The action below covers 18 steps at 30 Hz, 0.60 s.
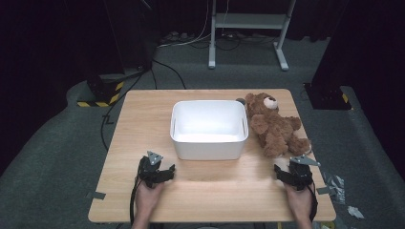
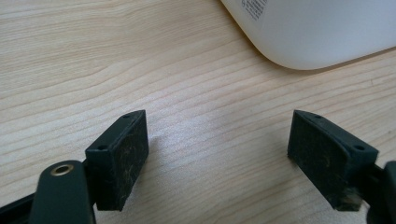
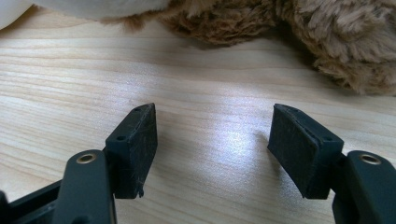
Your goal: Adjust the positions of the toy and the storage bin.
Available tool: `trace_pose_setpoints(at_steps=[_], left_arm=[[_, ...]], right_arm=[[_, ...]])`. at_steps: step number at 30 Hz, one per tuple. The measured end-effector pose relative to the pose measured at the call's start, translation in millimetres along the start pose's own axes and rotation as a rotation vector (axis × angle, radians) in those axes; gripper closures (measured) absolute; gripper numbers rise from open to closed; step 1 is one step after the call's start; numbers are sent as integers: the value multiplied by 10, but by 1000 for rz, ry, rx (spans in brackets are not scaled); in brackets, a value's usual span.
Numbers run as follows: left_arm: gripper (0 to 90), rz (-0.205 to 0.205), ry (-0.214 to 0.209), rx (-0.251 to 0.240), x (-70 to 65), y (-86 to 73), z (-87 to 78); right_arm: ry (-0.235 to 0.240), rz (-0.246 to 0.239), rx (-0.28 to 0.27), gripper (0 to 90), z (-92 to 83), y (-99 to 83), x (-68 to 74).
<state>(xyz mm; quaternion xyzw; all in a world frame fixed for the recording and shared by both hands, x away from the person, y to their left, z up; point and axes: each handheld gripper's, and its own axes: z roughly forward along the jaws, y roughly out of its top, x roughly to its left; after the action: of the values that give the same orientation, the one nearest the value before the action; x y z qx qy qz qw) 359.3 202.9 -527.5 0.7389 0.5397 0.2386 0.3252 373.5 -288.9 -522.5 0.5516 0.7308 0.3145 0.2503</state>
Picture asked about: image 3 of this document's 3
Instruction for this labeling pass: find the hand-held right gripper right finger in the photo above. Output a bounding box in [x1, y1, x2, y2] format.
[267, 104, 346, 201]

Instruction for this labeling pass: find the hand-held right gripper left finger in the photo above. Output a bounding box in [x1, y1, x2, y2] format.
[105, 103, 159, 200]

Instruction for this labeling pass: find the brown teddy bear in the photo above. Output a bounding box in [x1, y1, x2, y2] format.
[101, 0, 396, 96]

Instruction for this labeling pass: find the white plastic bin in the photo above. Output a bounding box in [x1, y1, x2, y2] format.
[0, 0, 171, 31]

